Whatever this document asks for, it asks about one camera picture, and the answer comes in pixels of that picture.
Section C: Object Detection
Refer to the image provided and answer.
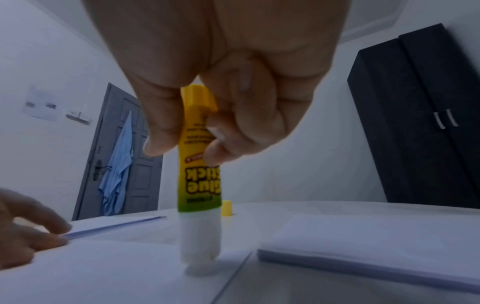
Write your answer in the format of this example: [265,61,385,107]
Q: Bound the person's left hand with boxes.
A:
[0,188,74,271]

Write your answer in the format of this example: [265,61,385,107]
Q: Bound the person's right hand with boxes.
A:
[80,0,354,169]

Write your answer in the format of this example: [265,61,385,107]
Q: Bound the white paper stack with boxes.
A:
[60,214,168,241]
[256,213,480,291]

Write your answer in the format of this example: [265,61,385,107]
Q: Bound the single white paper sheet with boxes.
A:
[0,234,256,304]

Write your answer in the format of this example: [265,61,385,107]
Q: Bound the yellow glue stick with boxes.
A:
[176,84,224,265]

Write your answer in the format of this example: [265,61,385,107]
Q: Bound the blue hanging cloth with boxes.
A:
[97,110,135,217]

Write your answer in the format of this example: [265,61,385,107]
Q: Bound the grey door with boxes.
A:
[71,82,165,222]

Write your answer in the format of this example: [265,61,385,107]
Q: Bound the black wardrobe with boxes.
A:
[346,23,480,210]

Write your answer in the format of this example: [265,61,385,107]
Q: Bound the white wall switch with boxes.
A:
[64,110,93,126]

